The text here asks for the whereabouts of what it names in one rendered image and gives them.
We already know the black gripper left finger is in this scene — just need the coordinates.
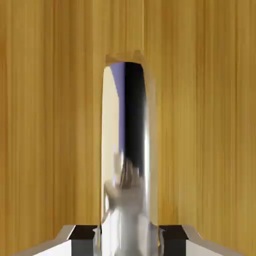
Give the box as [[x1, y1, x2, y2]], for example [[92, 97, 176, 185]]
[[11, 224, 102, 256]]

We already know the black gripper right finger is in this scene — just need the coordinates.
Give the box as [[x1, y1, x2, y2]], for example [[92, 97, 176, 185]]
[[157, 224, 247, 256]]

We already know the curved shiny metal drawer handle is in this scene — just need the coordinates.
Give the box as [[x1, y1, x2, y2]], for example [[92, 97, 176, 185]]
[[99, 49, 161, 256]]

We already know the light wood drawer front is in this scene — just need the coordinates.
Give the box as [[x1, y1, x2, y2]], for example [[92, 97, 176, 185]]
[[0, 0, 256, 256]]

